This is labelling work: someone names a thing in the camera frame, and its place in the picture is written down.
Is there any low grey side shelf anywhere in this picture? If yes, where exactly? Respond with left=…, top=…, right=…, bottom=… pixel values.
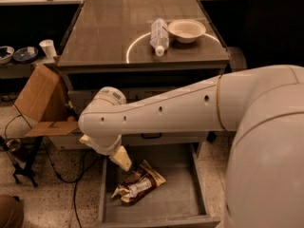
left=0, top=57, right=56, bottom=79

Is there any blue patterned bowl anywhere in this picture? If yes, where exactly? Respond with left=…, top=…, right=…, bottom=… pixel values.
left=0, top=46, right=14, bottom=65
left=12, top=47, right=38, bottom=64

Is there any grey drawer cabinet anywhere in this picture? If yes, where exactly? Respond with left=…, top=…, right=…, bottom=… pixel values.
left=56, top=0, right=231, bottom=163

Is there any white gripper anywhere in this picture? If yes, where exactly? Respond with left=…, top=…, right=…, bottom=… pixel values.
left=80, top=135, right=132, bottom=171

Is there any grey bottom drawer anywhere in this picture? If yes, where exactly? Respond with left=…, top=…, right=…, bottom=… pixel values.
left=98, top=143, right=220, bottom=228

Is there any white paper cup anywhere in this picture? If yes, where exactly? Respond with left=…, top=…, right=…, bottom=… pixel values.
left=39, top=39, right=57, bottom=58

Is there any person's brown knee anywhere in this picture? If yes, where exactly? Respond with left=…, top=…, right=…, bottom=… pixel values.
left=0, top=195, right=24, bottom=228

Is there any grey middle drawer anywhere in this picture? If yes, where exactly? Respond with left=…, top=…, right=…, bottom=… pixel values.
left=83, top=112, right=212, bottom=149

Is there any brown chip bag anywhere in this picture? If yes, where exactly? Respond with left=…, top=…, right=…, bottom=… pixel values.
left=111, top=160, right=166, bottom=204

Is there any blue patterned bowl left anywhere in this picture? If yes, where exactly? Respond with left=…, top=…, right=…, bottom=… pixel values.
left=0, top=46, right=14, bottom=65

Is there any clear plastic water bottle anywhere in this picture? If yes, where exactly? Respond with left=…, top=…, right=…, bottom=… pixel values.
left=150, top=18, right=169, bottom=56

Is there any blue patterned bowl right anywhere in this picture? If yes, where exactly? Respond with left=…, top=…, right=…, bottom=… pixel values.
left=12, top=47, right=38, bottom=64

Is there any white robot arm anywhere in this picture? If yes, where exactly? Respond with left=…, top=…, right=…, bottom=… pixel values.
left=79, top=65, right=304, bottom=228

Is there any white paper bowl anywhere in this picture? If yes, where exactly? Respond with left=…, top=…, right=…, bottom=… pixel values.
left=168, top=19, right=206, bottom=44

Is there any open cardboard box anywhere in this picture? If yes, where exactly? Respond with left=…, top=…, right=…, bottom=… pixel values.
left=14, top=64, right=87, bottom=150

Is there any grey top drawer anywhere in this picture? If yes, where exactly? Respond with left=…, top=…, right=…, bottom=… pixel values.
left=66, top=68, right=223, bottom=118

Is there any grey drawer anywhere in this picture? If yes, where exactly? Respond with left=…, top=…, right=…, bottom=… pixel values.
left=83, top=112, right=212, bottom=149
left=98, top=143, right=220, bottom=228
left=66, top=68, right=223, bottom=118

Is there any black floor cable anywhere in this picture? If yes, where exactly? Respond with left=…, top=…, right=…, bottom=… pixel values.
left=0, top=92, right=99, bottom=228

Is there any black tripod stand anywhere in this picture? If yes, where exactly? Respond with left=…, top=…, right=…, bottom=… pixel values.
left=0, top=136, right=43, bottom=187

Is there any black office chair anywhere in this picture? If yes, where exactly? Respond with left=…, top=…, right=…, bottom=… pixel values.
left=206, top=0, right=304, bottom=143

